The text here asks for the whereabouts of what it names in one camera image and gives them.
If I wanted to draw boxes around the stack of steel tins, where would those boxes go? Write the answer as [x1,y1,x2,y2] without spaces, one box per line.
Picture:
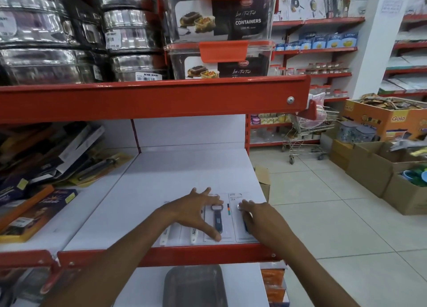
[0,0,168,86]

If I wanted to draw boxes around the person's right hand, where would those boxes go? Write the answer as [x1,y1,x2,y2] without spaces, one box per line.
[238,199,286,248]

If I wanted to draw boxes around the carded blue-handled bottle opener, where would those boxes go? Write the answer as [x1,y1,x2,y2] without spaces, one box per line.
[203,193,235,243]

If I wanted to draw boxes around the metal shopping cart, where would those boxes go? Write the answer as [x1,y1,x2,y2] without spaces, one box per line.
[283,106,340,165]

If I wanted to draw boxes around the orange and dark flat box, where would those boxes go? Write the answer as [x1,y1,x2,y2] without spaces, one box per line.
[0,188,78,244]

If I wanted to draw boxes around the stack of orange packets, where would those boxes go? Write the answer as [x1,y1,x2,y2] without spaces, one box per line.
[260,268,288,307]

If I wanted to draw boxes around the row of cookware boxes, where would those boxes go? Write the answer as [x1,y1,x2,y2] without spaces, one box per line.
[273,0,369,21]

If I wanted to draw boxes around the white shelf with red edge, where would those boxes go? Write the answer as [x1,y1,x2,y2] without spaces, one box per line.
[0,147,288,279]

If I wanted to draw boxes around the carded white-handled kitchen tool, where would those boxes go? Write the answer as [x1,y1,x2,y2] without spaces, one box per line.
[180,213,205,246]
[159,200,182,247]

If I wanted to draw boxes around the clear container with orange lid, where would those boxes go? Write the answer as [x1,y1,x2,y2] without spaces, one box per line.
[164,40,276,81]
[158,0,281,46]

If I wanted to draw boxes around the red background shelf rack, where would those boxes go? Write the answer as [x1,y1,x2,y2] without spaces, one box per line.
[246,16,366,148]

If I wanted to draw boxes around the pink and white bag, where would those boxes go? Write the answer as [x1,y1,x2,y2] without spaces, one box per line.
[298,93,330,131]

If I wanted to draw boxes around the red metal shelf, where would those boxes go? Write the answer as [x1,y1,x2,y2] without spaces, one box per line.
[0,75,312,124]

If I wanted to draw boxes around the white shelf back panel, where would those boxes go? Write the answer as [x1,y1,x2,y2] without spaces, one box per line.
[100,114,248,154]

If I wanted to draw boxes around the large orange cardboard box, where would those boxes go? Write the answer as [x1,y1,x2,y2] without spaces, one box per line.
[343,95,427,143]

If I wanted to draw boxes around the person's right forearm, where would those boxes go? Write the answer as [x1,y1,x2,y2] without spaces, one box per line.
[265,232,361,307]

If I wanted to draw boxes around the brown cardboard box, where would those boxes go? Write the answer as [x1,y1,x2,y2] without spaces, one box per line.
[346,141,427,198]
[328,137,356,171]
[382,170,427,216]

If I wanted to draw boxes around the person's left hand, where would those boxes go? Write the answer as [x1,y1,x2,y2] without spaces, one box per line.
[162,187,225,242]

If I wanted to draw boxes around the pile of boxed kitchen tools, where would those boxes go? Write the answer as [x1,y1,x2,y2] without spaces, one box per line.
[0,121,107,217]

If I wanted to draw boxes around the green and blue plastic bowls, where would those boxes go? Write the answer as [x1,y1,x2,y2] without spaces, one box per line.
[401,166,427,188]

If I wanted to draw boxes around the row of small yellow boxes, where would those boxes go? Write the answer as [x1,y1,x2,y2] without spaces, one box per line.
[250,113,295,126]

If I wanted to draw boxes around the carded blue-handled kitchen tool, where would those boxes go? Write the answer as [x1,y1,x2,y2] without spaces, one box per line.
[228,192,265,244]

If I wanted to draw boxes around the yellow carded black tool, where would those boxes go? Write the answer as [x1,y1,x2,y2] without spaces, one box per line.
[69,151,133,188]

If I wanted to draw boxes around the white paper notice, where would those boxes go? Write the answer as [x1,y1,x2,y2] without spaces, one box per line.
[380,0,405,16]

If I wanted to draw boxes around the row of lidded glass jars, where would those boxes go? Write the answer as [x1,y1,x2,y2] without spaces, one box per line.
[270,62,351,77]

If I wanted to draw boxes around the small open cardboard box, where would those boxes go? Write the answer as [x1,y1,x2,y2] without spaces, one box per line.
[254,166,271,204]

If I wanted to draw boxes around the grey rectangular tray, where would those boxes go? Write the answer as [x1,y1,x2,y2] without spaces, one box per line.
[163,265,230,307]

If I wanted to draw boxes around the row of blue white boxes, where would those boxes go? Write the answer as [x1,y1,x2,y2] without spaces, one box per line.
[284,32,360,50]

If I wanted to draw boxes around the grey plastic storage containers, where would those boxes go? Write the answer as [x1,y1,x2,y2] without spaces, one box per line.
[336,120,378,144]

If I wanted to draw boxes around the person's left forearm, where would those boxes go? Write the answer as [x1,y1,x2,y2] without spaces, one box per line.
[42,207,177,307]

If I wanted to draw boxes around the red rack with white stacks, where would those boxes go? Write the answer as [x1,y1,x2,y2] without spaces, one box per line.
[378,12,427,96]

